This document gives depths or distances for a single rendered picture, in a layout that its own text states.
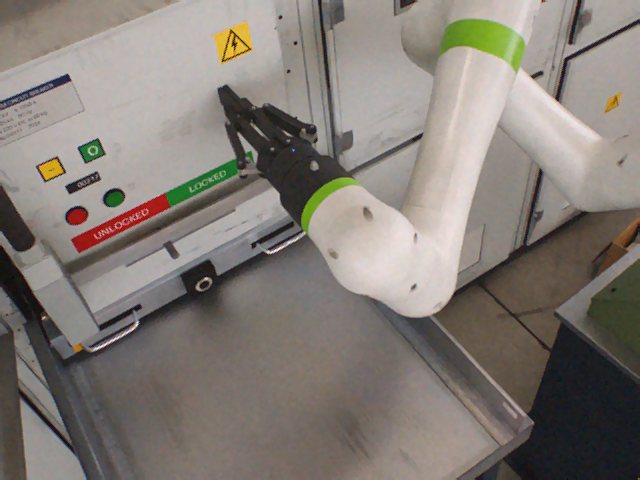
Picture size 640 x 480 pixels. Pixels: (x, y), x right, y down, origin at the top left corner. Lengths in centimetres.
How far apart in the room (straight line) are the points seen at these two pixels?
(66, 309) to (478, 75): 66
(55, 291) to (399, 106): 81
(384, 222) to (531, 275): 163
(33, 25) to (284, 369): 65
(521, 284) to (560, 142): 114
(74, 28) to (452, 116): 51
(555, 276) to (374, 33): 130
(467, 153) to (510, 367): 131
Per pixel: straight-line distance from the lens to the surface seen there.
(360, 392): 112
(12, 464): 123
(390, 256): 74
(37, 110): 94
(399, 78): 141
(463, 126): 91
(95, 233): 109
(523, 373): 213
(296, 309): 121
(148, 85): 98
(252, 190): 112
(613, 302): 129
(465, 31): 96
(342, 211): 77
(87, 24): 96
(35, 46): 95
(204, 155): 108
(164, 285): 121
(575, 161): 125
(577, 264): 241
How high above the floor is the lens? 184
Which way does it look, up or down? 50 degrees down
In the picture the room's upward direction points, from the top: 8 degrees counter-clockwise
